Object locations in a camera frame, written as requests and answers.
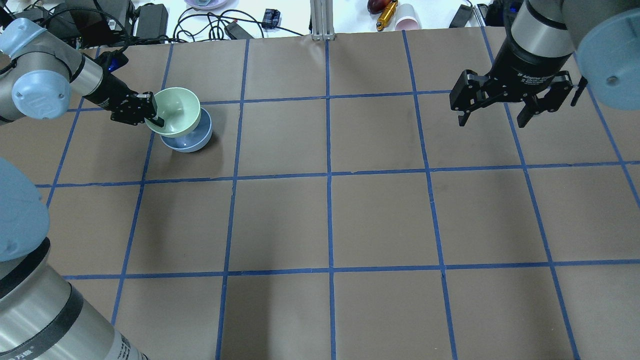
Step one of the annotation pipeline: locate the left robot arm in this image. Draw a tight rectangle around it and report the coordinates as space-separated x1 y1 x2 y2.
1 18 157 360

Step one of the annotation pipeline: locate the black power adapter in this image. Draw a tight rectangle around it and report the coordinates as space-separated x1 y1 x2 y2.
224 22 254 40

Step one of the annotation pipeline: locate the red round object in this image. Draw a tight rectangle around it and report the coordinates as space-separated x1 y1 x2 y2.
366 0 392 15

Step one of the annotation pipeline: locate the yellow toy bottle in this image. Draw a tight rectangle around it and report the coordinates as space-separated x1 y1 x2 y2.
375 0 398 32

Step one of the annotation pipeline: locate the purple plate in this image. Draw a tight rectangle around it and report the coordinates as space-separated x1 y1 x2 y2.
184 0 228 10

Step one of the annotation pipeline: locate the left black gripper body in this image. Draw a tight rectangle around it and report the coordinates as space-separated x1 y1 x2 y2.
93 72 151 126

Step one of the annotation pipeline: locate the pink cup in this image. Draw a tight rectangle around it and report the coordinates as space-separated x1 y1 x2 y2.
393 3 422 31

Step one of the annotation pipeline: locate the black power brick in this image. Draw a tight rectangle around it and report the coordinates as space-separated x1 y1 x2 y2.
134 3 169 44

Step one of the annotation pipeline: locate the aluminium frame post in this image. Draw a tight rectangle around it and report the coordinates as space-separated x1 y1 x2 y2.
310 0 336 41

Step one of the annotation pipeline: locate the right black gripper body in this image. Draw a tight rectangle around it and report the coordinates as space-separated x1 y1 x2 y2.
487 35 570 103

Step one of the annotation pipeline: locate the blue bowl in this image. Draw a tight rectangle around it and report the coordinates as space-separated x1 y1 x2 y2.
160 107 213 153

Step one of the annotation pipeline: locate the black laptop equipment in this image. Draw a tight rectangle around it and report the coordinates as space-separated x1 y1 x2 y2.
9 0 137 49

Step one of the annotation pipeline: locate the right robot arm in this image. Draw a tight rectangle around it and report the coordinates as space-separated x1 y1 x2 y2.
449 0 640 128

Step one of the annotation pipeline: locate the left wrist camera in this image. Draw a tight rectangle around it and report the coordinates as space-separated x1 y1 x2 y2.
94 50 130 73

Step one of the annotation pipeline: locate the small blue black device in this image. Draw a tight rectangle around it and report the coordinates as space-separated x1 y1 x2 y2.
261 8 281 30

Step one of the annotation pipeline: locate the black cable bundle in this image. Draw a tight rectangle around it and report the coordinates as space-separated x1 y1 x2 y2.
172 7 306 43

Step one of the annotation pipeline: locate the green bowl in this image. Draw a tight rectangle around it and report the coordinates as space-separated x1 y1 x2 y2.
145 88 201 138

